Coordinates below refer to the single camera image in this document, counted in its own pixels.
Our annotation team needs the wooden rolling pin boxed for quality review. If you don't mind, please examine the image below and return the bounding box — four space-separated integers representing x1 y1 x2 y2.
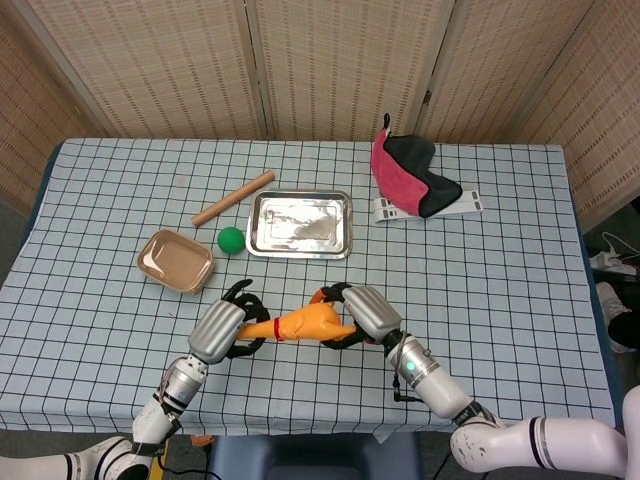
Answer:
192 170 276 229

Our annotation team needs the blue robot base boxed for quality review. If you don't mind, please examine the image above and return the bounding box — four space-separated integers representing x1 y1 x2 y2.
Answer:
207 432 421 480

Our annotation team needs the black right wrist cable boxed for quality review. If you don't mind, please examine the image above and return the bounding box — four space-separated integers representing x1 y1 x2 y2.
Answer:
391 339 426 404

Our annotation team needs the white power strip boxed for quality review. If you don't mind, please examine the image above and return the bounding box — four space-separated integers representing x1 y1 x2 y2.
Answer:
589 232 640 275

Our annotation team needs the white shoe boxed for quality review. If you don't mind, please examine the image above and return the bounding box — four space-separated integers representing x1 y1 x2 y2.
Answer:
594 282 632 326

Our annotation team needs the brown box with clear lid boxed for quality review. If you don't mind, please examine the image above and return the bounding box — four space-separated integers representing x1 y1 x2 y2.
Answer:
137 228 216 296

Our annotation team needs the stainless steel tray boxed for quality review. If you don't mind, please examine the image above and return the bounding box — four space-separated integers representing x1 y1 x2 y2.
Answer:
245 189 354 261

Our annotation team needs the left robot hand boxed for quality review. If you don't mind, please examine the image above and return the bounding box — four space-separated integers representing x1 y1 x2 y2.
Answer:
187 278 271 365

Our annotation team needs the yellow rubber chicken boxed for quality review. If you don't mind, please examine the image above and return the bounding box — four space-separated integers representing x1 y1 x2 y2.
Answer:
235 292 374 351

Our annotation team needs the pink and black cloth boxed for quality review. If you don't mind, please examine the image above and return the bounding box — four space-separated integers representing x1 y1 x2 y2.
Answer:
370 113 463 219

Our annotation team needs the green ball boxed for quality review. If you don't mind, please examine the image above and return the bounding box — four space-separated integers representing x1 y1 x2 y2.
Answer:
217 226 246 257

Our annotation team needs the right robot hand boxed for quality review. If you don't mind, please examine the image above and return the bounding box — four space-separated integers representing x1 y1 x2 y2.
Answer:
314 282 404 351

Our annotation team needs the checkered tablecloth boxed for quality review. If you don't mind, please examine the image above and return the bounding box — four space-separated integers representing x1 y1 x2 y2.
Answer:
0 138 617 435

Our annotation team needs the woven folding screen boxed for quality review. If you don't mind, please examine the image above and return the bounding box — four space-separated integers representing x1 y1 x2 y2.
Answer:
0 0 640 236

